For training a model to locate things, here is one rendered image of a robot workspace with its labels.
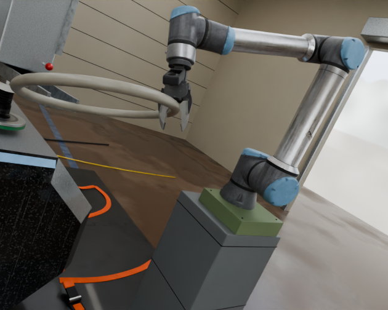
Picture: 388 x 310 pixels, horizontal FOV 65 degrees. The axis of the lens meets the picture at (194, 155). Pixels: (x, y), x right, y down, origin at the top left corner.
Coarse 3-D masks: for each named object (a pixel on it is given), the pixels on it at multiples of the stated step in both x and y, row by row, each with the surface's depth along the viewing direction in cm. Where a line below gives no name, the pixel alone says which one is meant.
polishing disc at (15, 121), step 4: (12, 116) 143; (16, 116) 145; (0, 120) 131; (4, 120) 134; (8, 120) 135; (12, 120) 138; (16, 120) 140; (20, 120) 142; (24, 120) 144; (0, 124) 129; (4, 124) 130; (8, 124) 131; (12, 124) 133; (16, 124) 134; (20, 124) 137; (24, 124) 140
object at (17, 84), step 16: (16, 80) 76; (32, 80) 73; (48, 80) 71; (64, 80) 70; (80, 80) 70; (96, 80) 71; (112, 80) 73; (32, 96) 95; (144, 96) 77; (160, 96) 81; (80, 112) 113; (96, 112) 115; (112, 112) 116; (128, 112) 116; (144, 112) 114; (176, 112) 95
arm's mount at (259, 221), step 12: (204, 192) 152; (216, 192) 154; (204, 204) 151; (216, 204) 144; (228, 204) 144; (216, 216) 143; (228, 216) 137; (240, 216) 136; (252, 216) 141; (264, 216) 148; (240, 228) 132; (252, 228) 137; (264, 228) 142; (276, 228) 148
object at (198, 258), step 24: (192, 192) 162; (192, 216) 148; (168, 240) 159; (192, 240) 145; (216, 240) 133; (240, 240) 136; (264, 240) 146; (168, 264) 155; (192, 264) 141; (216, 264) 133; (240, 264) 144; (264, 264) 155; (144, 288) 166; (168, 288) 151; (192, 288) 138; (216, 288) 141; (240, 288) 152
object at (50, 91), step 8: (0, 64) 126; (0, 72) 126; (8, 72) 121; (16, 72) 117; (32, 72) 135; (8, 80) 121; (32, 88) 109; (40, 88) 105; (48, 88) 124; (56, 88) 120; (48, 96) 103; (56, 96) 120; (64, 96) 116; (72, 96) 114
